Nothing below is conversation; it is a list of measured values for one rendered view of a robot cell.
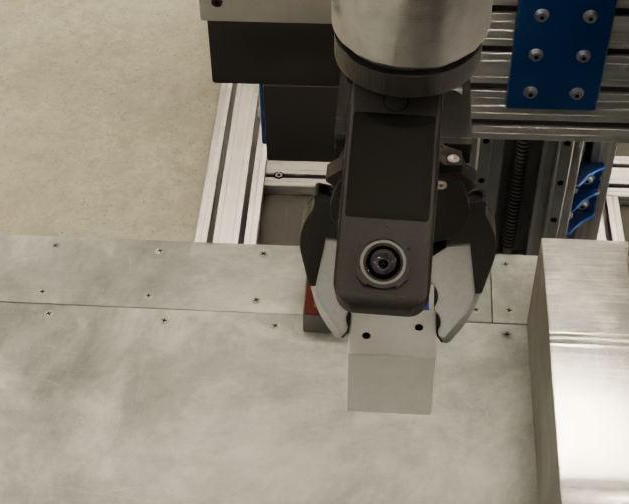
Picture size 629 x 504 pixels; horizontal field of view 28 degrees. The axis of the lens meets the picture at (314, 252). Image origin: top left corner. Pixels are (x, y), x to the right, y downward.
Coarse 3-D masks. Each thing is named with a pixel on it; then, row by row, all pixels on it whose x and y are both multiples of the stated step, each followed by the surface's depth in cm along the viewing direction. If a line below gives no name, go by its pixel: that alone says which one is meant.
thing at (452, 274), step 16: (448, 256) 67; (464, 256) 67; (432, 272) 68; (448, 272) 68; (464, 272) 68; (448, 288) 69; (464, 288) 69; (448, 304) 70; (464, 304) 70; (448, 320) 71; (464, 320) 72; (448, 336) 72
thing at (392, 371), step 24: (432, 312) 73; (360, 336) 72; (384, 336) 72; (408, 336) 72; (432, 336) 72; (360, 360) 71; (384, 360) 71; (408, 360) 71; (432, 360) 71; (360, 384) 73; (384, 384) 73; (408, 384) 72; (432, 384) 72; (360, 408) 74; (384, 408) 74; (408, 408) 74
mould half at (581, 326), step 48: (576, 240) 86; (576, 288) 83; (624, 288) 83; (528, 336) 91; (576, 336) 80; (624, 336) 80; (576, 384) 78; (624, 384) 78; (576, 432) 76; (624, 432) 76; (576, 480) 74; (624, 480) 74
